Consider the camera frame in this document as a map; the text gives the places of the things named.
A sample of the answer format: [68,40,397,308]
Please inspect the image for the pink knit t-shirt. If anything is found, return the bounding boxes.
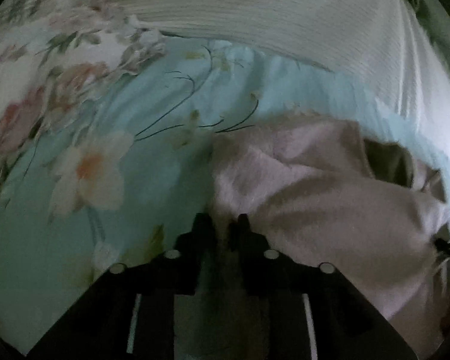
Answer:
[212,116,450,359]

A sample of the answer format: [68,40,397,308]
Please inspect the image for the teal floral bedsheet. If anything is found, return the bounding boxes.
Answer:
[0,38,450,353]

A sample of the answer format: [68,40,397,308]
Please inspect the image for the white striped pillow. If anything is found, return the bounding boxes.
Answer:
[115,0,450,159]

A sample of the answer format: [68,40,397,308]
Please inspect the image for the white floral pink cloth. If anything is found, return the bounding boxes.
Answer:
[0,0,170,166]

